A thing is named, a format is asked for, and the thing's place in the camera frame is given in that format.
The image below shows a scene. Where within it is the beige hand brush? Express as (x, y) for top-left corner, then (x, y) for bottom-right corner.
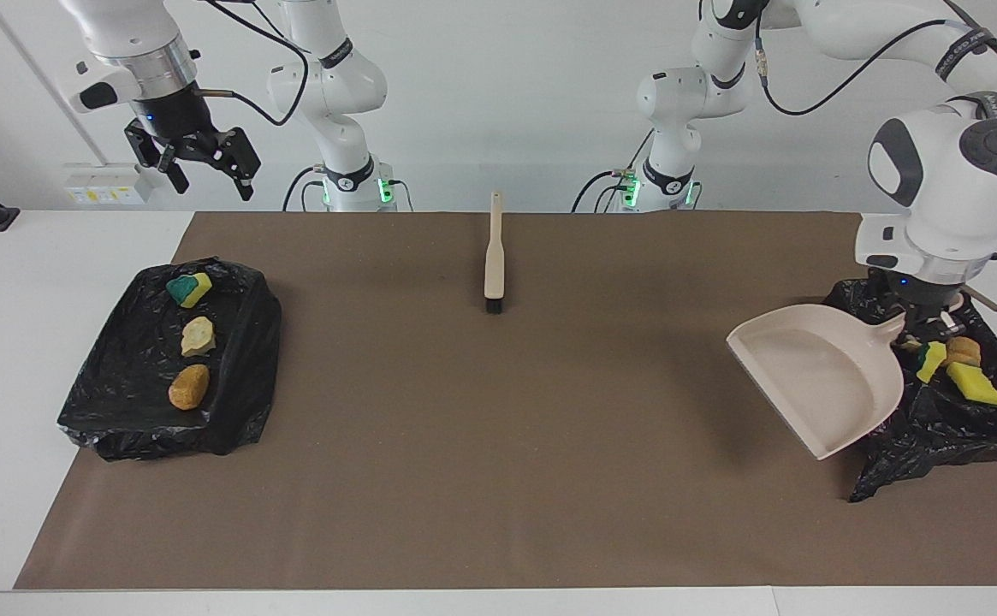
(484, 191), (506, 314)

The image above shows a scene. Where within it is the beige plastic dustpan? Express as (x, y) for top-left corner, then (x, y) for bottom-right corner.
(726, 303), (907, 461)

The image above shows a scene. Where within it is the black left base cable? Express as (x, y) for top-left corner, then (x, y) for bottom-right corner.
(571, 128), (657, 213)

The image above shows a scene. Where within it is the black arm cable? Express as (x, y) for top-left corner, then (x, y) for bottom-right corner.
(199, 0), (311, 127)
(753, 0), (997, 323)

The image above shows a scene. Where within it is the white wall socket strip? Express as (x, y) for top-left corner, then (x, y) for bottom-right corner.
(64, 163), (154, 206)

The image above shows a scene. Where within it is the black bagged bin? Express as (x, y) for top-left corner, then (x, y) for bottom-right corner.
(56, 257), (283, 462)

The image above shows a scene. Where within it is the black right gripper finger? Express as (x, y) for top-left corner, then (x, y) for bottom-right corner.
(124, 120), (191, 195)
(199, 127), (262, 203)

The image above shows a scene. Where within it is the black bagged bin showing pink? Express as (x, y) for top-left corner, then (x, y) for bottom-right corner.
(822, 275), (997, 503)

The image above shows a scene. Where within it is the black right base cable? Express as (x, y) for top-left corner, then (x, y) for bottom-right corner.
(282, 165), (328, 212)

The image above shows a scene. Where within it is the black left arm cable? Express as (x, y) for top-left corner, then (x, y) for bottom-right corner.
(753, 0), (997, 323)

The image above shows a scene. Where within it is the black base cable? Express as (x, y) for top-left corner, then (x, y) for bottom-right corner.
(571, 128), (657, 213)
(282, 165), (328, 212)

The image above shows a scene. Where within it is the white wall cable duct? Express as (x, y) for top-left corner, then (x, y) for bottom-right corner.
(0, 0), (111, 165)

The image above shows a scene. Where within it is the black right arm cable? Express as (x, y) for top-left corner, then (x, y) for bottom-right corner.
(199, 0), (311, 127)

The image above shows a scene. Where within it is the yellow sponge with green pad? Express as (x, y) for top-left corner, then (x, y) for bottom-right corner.
(165, 272), (214, 309)

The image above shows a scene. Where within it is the brown paper table mat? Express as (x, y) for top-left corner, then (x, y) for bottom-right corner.
(15, 211), (997, 589)

